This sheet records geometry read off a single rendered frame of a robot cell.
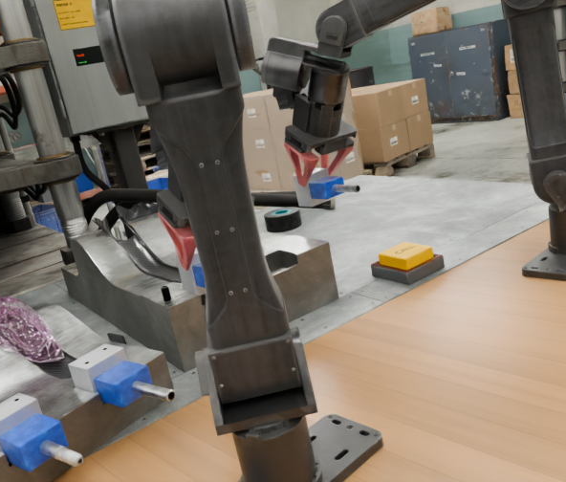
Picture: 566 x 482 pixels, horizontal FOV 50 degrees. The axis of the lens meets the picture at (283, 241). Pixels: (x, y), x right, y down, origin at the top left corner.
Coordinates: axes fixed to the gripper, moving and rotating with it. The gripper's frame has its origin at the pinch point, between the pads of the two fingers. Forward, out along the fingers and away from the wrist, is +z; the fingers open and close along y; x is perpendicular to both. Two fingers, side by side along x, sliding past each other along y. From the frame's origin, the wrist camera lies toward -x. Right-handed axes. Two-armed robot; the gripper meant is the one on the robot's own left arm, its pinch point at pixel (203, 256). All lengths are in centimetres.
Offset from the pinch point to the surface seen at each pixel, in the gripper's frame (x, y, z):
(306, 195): -11.7, -26.5, 4.0
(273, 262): -0.5, -12.2, 5.5
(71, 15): -95, -18, -3
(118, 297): -12.6, 6.7, 13.7
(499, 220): 5, -58, 8
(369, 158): -284, -339, 194
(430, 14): -454, -580, 131
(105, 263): -19.9, 5.5, 12.6
